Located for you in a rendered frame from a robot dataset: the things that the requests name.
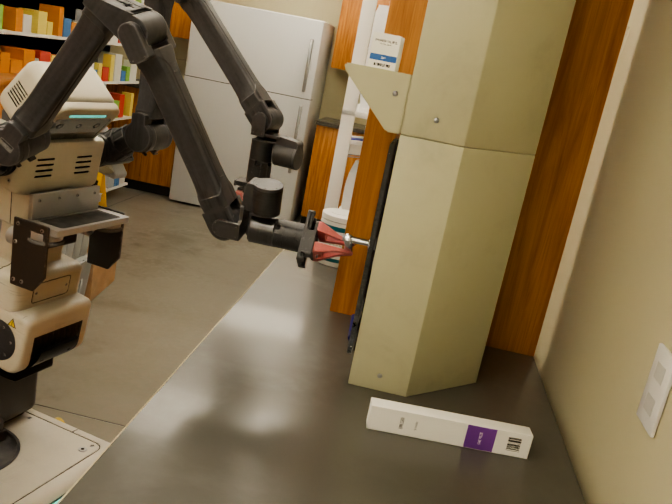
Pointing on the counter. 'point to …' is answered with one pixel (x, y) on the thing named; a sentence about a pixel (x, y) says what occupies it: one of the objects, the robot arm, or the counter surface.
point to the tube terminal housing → (457, 190)
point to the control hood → (382, 93)
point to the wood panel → (517, 324)
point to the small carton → (386, 51)
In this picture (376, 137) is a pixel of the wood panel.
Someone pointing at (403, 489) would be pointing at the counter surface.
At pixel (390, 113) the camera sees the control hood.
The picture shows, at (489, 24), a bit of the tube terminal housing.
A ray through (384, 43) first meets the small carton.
